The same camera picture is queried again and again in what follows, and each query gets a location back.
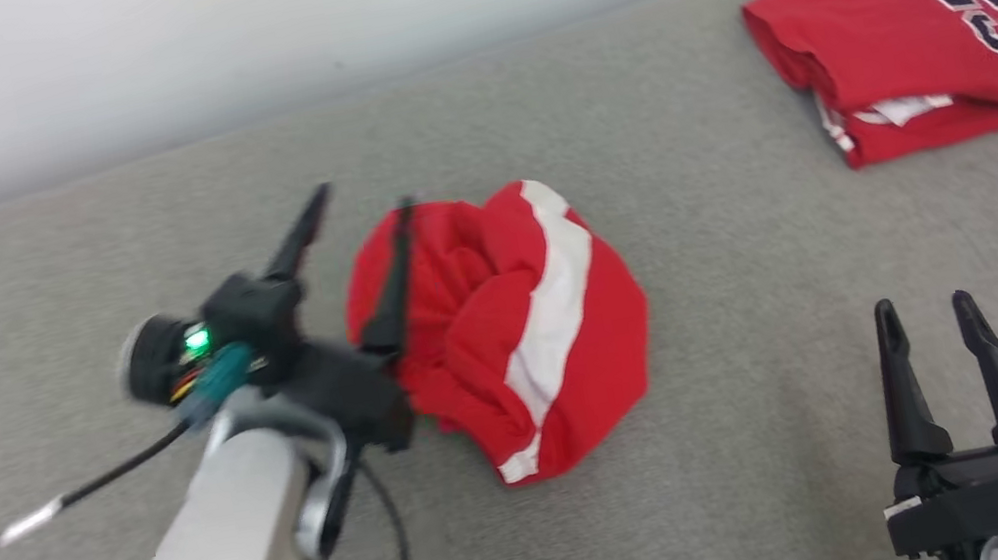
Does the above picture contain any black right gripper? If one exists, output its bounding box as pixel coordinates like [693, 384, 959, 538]
[848, 281, 998, 560]

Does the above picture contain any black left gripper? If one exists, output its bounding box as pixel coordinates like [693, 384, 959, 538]
[183, 168, 456, 480]

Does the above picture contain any red t-shirt with white sleeves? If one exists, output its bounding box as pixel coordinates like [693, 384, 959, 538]
[738, 0, 998, 185]

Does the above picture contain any grey fabric sofa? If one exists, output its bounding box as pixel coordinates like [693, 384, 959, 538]
[0, 0, 998, 560]

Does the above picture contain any teal left cable connector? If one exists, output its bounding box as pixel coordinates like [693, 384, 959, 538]
[167, 339, 266, 432]

